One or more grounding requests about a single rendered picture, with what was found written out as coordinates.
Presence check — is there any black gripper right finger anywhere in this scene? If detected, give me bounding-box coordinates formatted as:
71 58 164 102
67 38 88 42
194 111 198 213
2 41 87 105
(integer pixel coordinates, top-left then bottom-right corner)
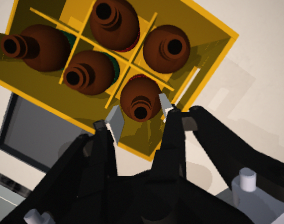
138 93 284 224

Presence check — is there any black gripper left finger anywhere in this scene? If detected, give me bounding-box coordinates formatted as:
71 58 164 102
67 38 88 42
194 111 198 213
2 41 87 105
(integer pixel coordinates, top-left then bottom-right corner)
0 105 124 224

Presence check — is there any yellow divided crate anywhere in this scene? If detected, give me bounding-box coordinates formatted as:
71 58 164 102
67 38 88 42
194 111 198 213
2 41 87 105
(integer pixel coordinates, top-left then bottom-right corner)
0 0 212 147

